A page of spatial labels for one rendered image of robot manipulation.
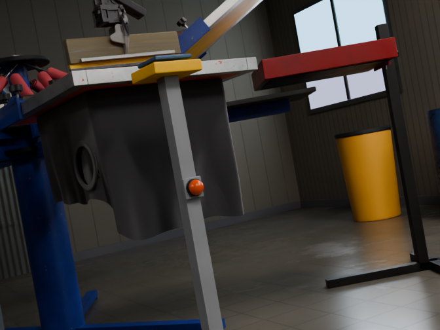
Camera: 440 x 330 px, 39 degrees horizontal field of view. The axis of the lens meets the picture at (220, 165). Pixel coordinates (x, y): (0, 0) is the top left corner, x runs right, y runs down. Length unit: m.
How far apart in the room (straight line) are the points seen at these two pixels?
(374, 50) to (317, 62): 0.26
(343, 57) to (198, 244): 1.57
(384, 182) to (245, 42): 2.61
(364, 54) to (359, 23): 3.09
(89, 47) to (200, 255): 0.77
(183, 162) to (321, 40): 5.00
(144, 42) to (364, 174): 3.30
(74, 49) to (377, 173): 3.52
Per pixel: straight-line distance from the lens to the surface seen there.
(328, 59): 2.87
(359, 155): 5.07
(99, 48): 1.97
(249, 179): 6.75
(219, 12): 2.78
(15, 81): 2.89
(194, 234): 1.52
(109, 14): 2.00
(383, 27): 3.18
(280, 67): 2.83
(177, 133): 1.51
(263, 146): 6.88
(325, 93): 6.44
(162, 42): 2.07
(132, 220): 1.76
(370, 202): 5.11
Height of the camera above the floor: 0.71
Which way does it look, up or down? 1 degrees down
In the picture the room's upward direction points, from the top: 10 degrees counter-clockwise
